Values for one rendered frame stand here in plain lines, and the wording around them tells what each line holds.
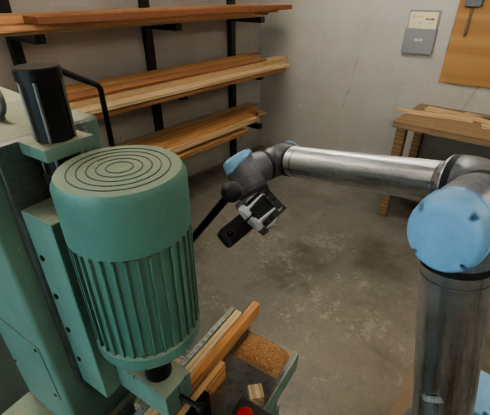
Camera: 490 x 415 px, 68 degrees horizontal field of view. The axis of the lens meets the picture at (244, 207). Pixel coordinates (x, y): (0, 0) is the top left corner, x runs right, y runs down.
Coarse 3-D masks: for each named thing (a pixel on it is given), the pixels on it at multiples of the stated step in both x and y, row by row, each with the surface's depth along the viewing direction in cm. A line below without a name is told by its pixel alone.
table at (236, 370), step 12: (228, 360) 92; (240, 360) 92; (288, 360) 92; (228, 372) 89; (240, 372) 89; (252, 372) 89; (264, 372) 89; (288, 372) 90; (228, 384) 87; (240, 384) 87; (252, 384) 87; (264, 384) 87; (276, 384) 87; (216, 396) 84; (228, 396) 84; (240, 396) 84; (264, 396) 84; (276, 396) 87; (216, 408) 82; (228, 408) 82; (264, 408) 82
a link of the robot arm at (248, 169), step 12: (240, 156) 97; (252, 156) 100; (264, 156) 101; (228, 168) 98; (240, 168) 97; (252, 168) 98; (264, 168) 100; (240, 180) 97; (252, 180) 97; (264, 180) 99; (252, 192) 97
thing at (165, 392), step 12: (120, 372) 72; (132, 372) 70; (144, 372) 70; (180, 372) 70; (132, 384) 72; (144, 384) 69; (156, 384) 68; (168, 384) 68; (180, 384) 69; (144, 396) 71; (156, 396) 67; (168, 396) 66; (156, 408) 70; (168, 408) 68
